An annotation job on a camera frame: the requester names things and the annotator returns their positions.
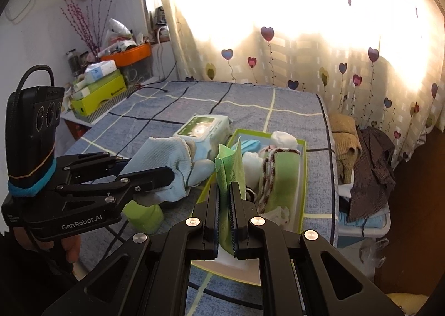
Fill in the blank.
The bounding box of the white storage bin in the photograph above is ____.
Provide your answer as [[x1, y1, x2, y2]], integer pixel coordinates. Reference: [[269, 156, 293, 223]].
[[338, 182, 391, 244]]

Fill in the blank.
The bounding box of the white blue tissue pack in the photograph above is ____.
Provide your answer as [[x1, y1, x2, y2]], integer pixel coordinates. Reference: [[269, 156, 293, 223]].
[[85, 60, 117, 84]]

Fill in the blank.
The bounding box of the yellow green cardboard box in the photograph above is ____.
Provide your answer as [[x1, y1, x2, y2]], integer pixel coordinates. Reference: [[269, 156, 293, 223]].
[[70, 72, 127, 116]]

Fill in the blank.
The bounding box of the black cable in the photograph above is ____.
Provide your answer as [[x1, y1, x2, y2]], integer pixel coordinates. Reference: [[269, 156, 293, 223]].
[[128, 61, 178, 95]]

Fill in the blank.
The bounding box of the small green cup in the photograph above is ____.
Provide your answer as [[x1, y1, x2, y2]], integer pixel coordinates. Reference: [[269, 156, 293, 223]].
[[123, 201, 164, 234]]

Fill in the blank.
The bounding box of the orange plastic bin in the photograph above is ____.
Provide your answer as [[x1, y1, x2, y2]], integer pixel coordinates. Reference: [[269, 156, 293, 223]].
[[101, 43, 152, 68]]

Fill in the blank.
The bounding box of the pink twig decoration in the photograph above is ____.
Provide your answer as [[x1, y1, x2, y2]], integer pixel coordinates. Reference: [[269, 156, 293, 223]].
[[60, 0, 114, 58]]

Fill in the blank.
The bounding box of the green tray box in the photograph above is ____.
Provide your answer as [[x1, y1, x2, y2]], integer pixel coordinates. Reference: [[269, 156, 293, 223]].
[[192, 129, 307, 286]]

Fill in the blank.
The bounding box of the blue item in tray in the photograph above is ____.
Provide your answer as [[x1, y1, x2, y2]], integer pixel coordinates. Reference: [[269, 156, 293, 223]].
[[231, 139, 262, 155]]

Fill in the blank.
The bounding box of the white towel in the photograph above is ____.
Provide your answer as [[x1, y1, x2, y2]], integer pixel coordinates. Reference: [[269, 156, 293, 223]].
[[242, 152, 263, 191]]

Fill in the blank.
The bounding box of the tan knit sweater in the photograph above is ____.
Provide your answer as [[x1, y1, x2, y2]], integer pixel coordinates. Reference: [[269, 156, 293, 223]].
[[329, 113, 362, 184]]

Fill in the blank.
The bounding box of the striped tray box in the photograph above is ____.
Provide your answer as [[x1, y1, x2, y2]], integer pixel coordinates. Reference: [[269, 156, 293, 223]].
[[74, 84, 140, 124]]

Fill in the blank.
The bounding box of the heart pattern curtain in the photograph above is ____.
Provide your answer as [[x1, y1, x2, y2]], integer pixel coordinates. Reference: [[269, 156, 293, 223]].
[[161, 0, 444, 162]]

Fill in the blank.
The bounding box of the light blue grey sock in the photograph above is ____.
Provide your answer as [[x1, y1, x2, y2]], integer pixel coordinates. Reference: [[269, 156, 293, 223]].
[[121, 136, 215, 207]]

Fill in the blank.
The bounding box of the green cloth with trim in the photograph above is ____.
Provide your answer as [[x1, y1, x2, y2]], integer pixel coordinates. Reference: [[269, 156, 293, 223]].
[[256, 147, 302, 216]]

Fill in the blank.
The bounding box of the brown shirt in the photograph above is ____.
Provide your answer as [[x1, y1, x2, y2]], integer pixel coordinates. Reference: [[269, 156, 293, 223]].
[[347, 127, 396, 223]]

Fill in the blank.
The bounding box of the green microfiber cloth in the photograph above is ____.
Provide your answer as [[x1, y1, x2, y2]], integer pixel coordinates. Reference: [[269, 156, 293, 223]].
[[215, 141, 246, 256]]

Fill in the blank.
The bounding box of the blue plaid bed sheet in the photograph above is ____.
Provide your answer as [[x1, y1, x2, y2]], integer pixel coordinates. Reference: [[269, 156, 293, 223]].
[[66, 78, 339, 315]]

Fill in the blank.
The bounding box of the left hand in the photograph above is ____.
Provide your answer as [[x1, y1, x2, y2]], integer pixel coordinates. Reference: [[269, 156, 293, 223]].
[[13, 227, 81, 263]]

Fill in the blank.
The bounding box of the wet wipes pack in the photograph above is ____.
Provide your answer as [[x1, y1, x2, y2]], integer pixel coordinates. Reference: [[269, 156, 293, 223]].
[[174, 114, 232, 162]]

